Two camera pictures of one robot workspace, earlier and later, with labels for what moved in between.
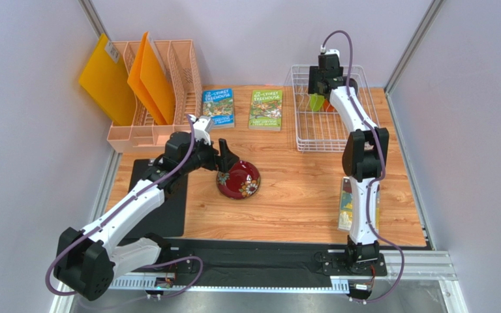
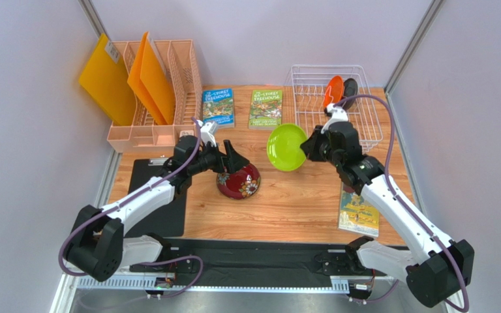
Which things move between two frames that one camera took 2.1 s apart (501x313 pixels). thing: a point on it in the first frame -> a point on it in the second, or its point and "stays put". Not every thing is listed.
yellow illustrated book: (346, 205) stays put
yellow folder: (105, 79) stays put
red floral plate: (241, 181) stays put
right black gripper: (319, 87) -> (316, 145)
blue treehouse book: (218, 104) stays put
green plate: (316, 102) -> (284, 148)
